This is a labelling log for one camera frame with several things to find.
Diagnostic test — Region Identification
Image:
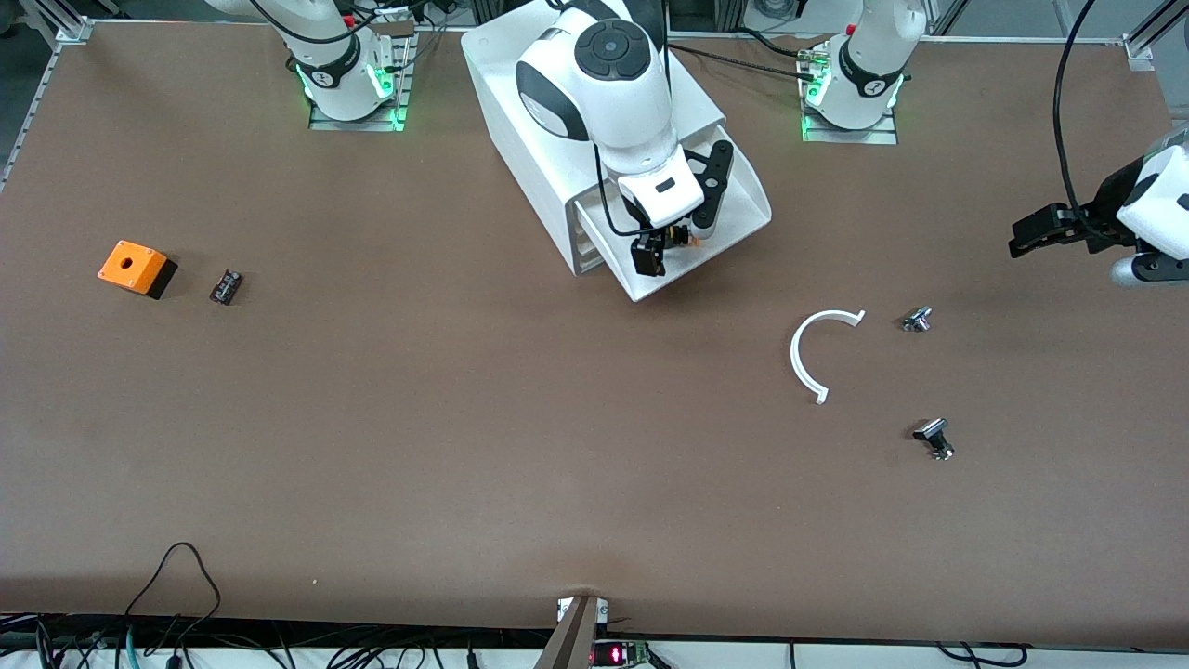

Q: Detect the orange box with black base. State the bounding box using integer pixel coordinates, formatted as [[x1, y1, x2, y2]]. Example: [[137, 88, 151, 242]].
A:
[[98, 240, 178, 300]]

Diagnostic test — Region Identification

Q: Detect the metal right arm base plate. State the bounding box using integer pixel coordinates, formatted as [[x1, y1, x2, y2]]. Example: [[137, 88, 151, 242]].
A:
[[309, 35, 412, 133]]

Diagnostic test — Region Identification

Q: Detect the black base supply cable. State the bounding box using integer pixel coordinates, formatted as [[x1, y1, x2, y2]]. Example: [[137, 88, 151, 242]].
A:
[[667, 26, 820, 86]]

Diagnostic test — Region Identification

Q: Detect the small device with red display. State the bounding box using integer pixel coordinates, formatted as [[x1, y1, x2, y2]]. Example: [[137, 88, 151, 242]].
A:
[[593, 639, 653, 669]]

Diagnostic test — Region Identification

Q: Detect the grey camera mount beam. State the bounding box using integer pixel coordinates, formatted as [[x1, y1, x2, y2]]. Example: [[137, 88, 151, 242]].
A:
[[534, 595, 610, 669]]

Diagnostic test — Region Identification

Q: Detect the black and silver button part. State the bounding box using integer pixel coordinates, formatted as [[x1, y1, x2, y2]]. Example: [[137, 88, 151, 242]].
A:
[[912, 417, 956, 462]]

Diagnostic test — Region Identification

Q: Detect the white curved plastic arc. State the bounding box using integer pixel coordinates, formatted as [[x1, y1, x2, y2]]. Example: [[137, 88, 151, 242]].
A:
[[790, 308, 867, 406]]

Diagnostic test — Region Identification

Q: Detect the aluminium frame profile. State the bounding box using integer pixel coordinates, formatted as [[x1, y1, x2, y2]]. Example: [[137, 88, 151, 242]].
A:
[[1122, 0, 1189, 72], [17, 0, 96, 44]]

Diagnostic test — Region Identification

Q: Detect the thin black looped cable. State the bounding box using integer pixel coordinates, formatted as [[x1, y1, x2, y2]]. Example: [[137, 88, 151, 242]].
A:
[[121, 542, 224, 642]]

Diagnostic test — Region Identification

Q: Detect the black cable under table edge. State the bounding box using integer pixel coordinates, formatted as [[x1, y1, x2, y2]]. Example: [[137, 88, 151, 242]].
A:
[[934, 641, 1028, 669]]

